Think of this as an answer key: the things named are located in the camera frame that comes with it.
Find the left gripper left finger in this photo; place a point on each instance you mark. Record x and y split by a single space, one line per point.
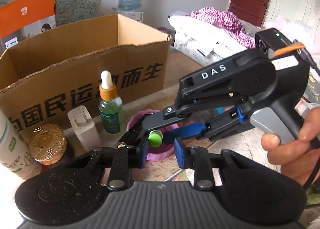
126 158

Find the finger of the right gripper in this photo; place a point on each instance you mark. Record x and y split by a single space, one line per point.
200 128
138 134

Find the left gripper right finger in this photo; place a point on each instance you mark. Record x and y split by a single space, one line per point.
197 159

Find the green capped small bottle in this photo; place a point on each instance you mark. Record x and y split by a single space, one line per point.
155 138

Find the purple round container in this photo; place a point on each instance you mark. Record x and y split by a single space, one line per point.
157 150

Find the green dropper bottle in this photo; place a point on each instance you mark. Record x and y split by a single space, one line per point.
110 105

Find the white supplement jar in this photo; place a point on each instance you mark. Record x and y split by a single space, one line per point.
15 155

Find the person's right hand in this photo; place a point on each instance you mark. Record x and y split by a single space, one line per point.
295 158

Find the white rectangular charger block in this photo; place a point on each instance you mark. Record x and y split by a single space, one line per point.
84 128

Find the white bedding pile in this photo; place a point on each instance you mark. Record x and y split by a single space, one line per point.
201 41

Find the gold ribbed round jar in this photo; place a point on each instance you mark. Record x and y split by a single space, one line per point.
47 144

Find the pink white checkered cloth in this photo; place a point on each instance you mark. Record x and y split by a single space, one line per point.
227 21

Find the brown cardboard box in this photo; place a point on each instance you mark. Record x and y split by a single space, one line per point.
45 76

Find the orange Philips product box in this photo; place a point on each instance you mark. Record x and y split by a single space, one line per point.
22 19

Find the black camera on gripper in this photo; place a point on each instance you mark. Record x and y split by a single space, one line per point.
274 44

